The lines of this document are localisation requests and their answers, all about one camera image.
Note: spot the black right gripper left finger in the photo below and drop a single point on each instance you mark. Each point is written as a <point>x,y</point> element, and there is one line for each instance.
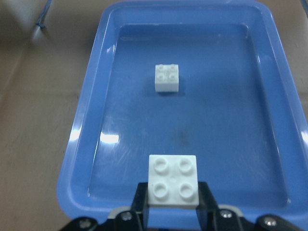
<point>134,218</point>

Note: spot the white block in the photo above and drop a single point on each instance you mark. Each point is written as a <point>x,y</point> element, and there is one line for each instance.
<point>172,181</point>
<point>166,78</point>

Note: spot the blue plastic tray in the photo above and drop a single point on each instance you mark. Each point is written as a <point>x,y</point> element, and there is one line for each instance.
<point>237,109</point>

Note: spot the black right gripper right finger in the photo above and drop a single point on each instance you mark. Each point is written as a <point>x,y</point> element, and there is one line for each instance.
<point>213,218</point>

